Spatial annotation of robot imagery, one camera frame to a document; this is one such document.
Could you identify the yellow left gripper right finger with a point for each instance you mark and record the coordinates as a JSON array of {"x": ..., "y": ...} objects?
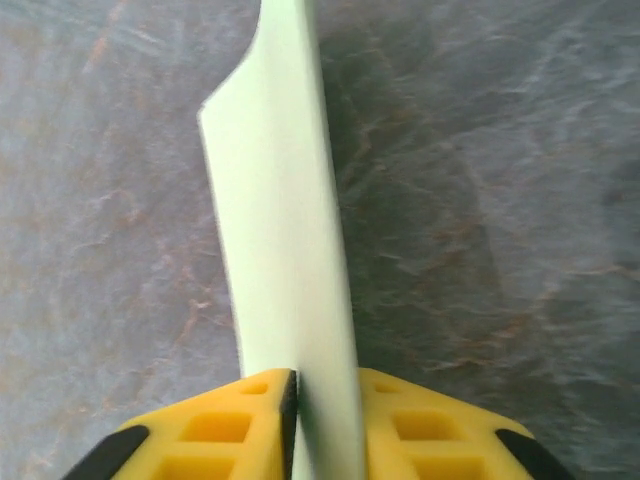
[{"x": 425, "y": 435}]

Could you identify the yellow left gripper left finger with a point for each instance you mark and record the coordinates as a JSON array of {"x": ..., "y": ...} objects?
[{"x": 215, "y": 430}]

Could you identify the pale green paper sheet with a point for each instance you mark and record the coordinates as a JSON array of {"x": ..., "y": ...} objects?
[{"x": 275, "y": 200}]

